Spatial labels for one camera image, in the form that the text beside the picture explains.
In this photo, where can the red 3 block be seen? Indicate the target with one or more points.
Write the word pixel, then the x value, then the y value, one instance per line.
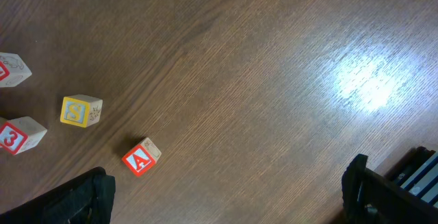
pixel 21 134

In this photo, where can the red M block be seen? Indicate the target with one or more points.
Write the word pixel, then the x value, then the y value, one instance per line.
pixel 13 70

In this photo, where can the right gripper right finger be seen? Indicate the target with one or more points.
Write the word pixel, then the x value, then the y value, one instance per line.
pixel 371 198

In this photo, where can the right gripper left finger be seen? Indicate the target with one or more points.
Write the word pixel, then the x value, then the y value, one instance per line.
pixel 88 198

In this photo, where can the red A block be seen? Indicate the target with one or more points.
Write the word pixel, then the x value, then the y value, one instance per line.
pixel 142 157

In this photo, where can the yellow S block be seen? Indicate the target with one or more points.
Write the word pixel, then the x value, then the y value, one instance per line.
pixel 81 110

